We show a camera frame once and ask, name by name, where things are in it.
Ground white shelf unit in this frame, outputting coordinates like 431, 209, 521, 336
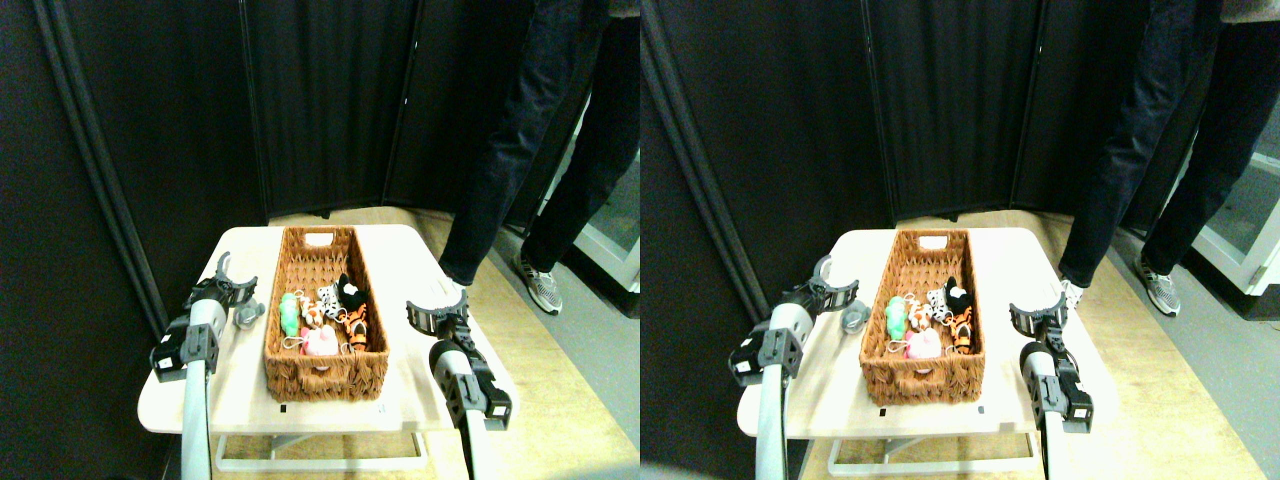
1165, 130, 1280, 298
545, 100, 640, 293

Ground low white table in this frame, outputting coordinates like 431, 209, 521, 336
138, 225, 520, 473
738, 228, 1119, 477

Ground orange tiger toy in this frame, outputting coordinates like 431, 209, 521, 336
343, 305, 370, 354
950, 310, 977, 357

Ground brown wicker basket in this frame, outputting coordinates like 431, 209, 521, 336
263, 228, 392, 404
858, 231, 987, 406

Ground grey curtain pole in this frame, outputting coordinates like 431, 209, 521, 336
640, 0, 783, 346
33, 0, 173, 346

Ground pink toy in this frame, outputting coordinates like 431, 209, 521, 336
298, 325, 342, 374
904, 329, 944, 379

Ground person's legs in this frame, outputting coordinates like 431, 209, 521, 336
438, 0, 640, 317
1058, 0, 1280, 318

